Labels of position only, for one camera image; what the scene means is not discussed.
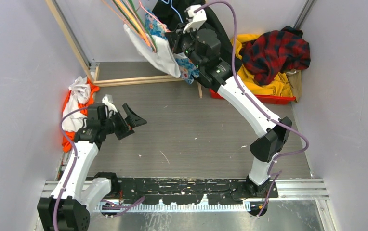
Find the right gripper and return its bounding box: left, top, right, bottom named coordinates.
left=166, top=21, right=205, bottom=70

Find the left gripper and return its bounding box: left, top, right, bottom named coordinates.
left=101, top=104, right=146, bottom=140

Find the blue patterned garment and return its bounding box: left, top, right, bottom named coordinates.
left=145, top=8, right=199, bottom=84

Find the white garment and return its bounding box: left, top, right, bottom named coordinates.
left=123, top=25, right=181, bottom=78

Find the blue hanger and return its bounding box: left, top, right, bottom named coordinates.
left=153, top=0, right=183, bottom=23

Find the black pleated skirt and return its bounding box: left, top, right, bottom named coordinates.
left=152, top=0, right=233, bottom=64

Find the pink hanger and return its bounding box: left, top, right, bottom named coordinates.
left=120, top=0, right=157, bottom=52
left=138, top=0, right=170, bottom=32

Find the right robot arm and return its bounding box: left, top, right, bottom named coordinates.
left=165, top=29, right=292, bottom=198

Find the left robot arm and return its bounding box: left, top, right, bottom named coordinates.
left=37, top=103, right=147, bottom=231

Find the orange hanger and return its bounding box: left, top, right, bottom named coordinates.
left=101, top=0, right=153, bottom=49

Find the wooden clothes rack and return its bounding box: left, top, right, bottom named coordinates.
left=44, top=0, right=211, bottom=100

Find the white and orange clothes pile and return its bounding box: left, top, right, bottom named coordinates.
left=61, top=77, right=100, bottom=153

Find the red plaid shirt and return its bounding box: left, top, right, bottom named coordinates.
left=238, top=26, right=311, bottom=86

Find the red plastic bin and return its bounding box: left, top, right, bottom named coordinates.
left=209, top=89, right=296, bottom=105

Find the yellow garment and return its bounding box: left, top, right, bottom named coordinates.
left=230, top=33, right=295, bottom=98

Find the tan garment in bin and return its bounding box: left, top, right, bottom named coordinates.
left=286, top=69, right=302, bottom=103

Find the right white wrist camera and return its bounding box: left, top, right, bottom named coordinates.
left=183, top=5, right=207, bottom=34

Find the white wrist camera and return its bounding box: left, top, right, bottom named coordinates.
left=183, top=5, right=207, bottom=34
left=102, top=94, right=118, bottom=113

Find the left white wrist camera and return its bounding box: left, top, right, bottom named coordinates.
left=102, top=94, right=118, bottom=113

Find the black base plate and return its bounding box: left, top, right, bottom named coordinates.
left=105, top=177, right=278, bottom=205

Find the aluminium frame post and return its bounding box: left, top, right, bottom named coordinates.
left=45, top=0, right=90, bottom=69

